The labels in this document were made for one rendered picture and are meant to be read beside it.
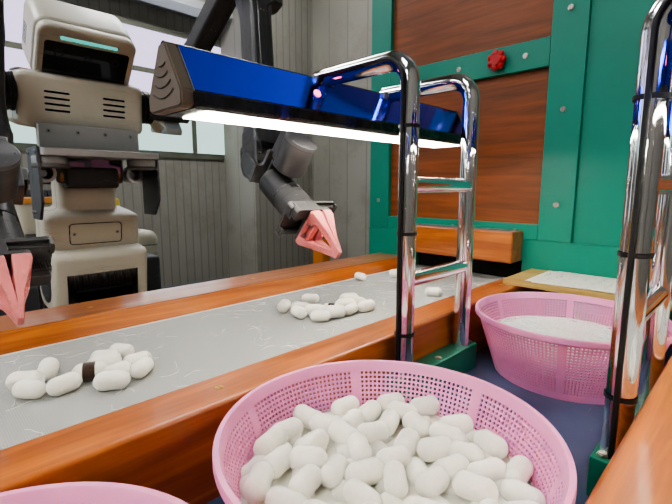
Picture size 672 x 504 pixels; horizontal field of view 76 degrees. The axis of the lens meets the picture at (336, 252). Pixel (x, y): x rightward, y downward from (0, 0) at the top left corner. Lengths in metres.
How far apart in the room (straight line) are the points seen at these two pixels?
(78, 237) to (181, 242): 2.75
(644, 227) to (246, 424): 0.38
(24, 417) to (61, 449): 0.13
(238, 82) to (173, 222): 3.41
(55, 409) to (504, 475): 0.42
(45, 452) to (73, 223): 0.88
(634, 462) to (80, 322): 0.68
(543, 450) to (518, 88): 0.86
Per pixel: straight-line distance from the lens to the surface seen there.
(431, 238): 1.11
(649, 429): 0.45
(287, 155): 0.73
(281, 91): 0.58
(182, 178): 3.95
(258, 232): 3.77
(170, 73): 0.52
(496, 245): 1.03
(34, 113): 1.24
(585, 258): 1.04
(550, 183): 1.05
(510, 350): 0.67
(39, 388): 0.56
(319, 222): 0.68
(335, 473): 0.37
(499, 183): 1.11
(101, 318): 0.76
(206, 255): 4.09
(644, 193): 0.44
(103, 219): 1.26
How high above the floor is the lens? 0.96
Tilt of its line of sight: 9 degrees down
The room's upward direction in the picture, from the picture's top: straight up
